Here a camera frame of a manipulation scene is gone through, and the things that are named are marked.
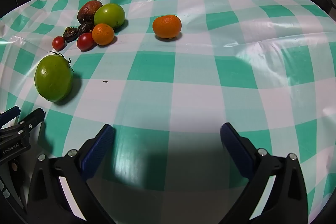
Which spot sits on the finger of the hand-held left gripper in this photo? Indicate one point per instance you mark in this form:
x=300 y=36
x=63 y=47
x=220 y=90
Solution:
x=10 y=114
x=35 y=116

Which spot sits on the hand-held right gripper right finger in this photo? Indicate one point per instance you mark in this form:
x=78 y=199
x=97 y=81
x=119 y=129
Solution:
x=236 y=151

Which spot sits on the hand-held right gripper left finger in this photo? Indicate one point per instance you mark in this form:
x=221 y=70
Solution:
x=98 y=151

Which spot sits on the large green fruit with stem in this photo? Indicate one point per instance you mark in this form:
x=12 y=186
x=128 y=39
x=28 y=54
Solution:
x=53 y=79

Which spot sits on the small red cherry tomato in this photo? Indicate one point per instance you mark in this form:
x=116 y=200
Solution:
x=58 y=43

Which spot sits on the green white checked tablecloth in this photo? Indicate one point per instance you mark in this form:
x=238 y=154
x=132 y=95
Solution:
x=199 y=77

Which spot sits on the dark water chestnut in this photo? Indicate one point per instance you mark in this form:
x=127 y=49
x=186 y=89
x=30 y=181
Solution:
x=85 y=27
x=70 y=35

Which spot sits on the large red cherry tomato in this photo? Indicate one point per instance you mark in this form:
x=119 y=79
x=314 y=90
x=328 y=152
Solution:
x=85 y=41

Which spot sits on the small orange mandarin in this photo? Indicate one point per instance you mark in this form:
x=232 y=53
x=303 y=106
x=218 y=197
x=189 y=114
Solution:
x=103 y=34

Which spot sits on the brown wrinkled fruit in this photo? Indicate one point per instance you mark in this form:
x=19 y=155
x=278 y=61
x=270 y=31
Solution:
x=88 y=10

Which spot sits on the round green fruit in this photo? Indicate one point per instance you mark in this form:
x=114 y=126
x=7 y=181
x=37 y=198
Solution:
x=109 y=15

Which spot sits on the large orange mandarin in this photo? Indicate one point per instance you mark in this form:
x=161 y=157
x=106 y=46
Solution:
x=167 y=26

